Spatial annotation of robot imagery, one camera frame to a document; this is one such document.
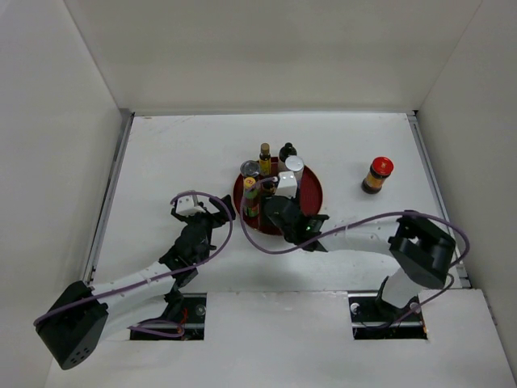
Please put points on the green label sauce bottle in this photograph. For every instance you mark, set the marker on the green label sauce bottle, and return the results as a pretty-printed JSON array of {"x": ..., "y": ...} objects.
[{"x": 251, "y": 192}]

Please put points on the small black label spice bottle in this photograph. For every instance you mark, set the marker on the small black label spice bottle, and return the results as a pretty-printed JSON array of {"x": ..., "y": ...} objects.
[{"x": 268, "y": 188}]

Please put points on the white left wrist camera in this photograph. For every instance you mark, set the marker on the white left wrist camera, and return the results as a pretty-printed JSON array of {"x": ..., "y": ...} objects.
[{"x": 186, "y": 204}]

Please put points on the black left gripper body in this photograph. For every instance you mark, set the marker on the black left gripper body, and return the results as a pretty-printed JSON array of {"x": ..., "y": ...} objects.
[{"x": 209, "y": 222}]

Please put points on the blue label granule bottle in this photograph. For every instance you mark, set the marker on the blue label granule bottle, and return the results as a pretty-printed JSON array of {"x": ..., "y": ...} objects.
[{"x": 296, "y": 165}]

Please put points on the black cap clear bottle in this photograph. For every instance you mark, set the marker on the black cap clear bottle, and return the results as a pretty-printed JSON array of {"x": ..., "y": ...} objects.
[{"x": 286, "y": 151}]

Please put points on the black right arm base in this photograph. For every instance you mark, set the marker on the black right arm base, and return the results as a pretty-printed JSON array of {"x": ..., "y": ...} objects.
[{"x": 371, "y": 319}]

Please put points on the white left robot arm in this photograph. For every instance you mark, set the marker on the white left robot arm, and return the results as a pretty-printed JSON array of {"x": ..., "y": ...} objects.
[{"x": 83, "y": 315}]

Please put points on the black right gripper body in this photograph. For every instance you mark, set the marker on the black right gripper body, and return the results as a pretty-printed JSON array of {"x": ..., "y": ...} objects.
[{"x": 288, "y": 235}]

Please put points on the small yellow label bottle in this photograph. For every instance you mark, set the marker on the small yellow label bottle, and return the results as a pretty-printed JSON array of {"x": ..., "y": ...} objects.
[{"x": 265, "y": 160}]

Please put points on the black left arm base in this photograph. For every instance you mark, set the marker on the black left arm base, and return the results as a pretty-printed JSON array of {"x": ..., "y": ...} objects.
[{"x": 182, "y": 320}]

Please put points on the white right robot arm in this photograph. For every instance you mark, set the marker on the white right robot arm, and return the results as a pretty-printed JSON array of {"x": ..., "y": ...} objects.
[{"x": 422, "y": 250}]

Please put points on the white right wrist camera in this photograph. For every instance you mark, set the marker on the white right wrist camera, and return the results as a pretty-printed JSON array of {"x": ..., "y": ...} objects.
[{"x": 287, "y": 185}]

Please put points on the red round tray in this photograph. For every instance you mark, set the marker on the red round tray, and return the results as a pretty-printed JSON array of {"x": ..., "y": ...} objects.
[{"x": 310, "y": 198}]

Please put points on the red cap sauce jar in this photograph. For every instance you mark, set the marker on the red cap sauce jar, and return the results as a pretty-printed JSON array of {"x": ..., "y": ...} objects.
[{"x": 380, "y": 169}]

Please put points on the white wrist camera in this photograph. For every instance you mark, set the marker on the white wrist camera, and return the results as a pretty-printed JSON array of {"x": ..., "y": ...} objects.
[
  {"x": 186, "y": 204},
  {"x": 287, "y": 185}
]

